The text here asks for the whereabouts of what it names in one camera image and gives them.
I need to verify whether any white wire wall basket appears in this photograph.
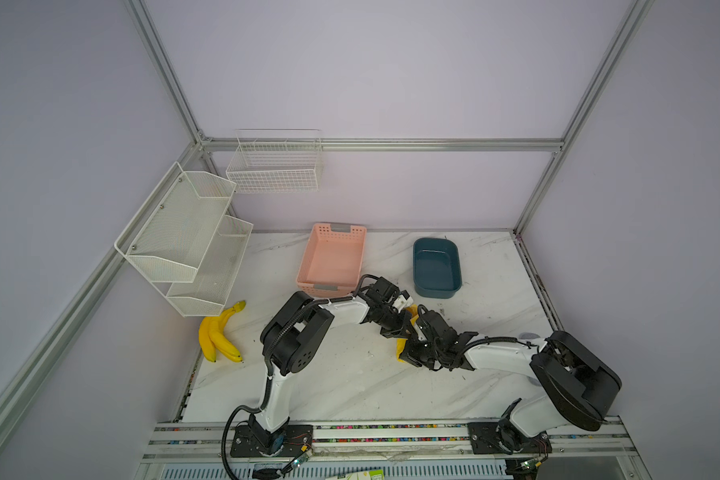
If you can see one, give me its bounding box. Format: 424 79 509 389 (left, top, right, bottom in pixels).
226 129 324 194

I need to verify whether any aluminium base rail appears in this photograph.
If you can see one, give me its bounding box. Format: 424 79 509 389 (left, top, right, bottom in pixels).
141 417 638 463

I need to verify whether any yellow banana toy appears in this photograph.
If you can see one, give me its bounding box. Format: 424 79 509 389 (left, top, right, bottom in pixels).
198 300 246 363

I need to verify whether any white mesh shelf upper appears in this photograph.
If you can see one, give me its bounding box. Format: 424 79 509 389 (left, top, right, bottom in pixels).
114 163 236 283

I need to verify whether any white mesh shelf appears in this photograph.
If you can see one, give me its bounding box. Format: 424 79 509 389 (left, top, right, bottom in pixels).
114 163 236 283
166 215 253 317

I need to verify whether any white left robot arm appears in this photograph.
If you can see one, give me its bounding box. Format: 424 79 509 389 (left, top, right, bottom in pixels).
220 274 414 479

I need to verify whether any teal oval plastic tub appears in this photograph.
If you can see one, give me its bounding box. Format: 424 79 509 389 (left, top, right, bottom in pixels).
413 238 463 299

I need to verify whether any yellow paper napkin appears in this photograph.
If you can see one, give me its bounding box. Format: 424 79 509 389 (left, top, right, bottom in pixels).
396 304 419 366

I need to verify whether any white mesh shelf lower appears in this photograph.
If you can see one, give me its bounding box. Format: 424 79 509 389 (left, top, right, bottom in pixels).
166 215 253 317

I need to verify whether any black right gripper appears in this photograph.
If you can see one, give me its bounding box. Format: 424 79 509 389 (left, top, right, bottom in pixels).
394 334 442 369

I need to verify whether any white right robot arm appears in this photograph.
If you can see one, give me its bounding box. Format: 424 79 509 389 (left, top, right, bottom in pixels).
395 305 622 454

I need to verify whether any pink perforated plastic basket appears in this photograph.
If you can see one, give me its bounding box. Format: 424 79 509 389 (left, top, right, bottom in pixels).
296 223 367 298

